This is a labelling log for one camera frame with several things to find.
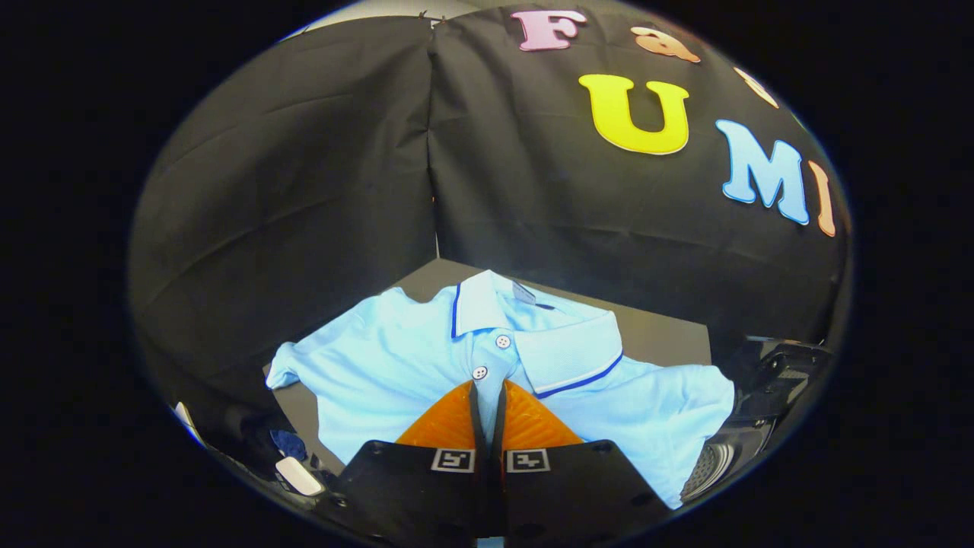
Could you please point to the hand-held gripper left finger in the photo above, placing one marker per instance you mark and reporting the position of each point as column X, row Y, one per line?
column 426, row 495

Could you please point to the light blue polo shirt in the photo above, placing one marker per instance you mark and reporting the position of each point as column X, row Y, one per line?
column 380, row 365

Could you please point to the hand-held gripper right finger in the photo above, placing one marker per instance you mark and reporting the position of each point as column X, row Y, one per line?
column 563, row 495

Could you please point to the small white object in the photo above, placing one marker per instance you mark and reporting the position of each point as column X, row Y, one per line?
column 299, row 476

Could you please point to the dark washing machine lid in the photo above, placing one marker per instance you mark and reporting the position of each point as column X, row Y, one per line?
column 784, row 373

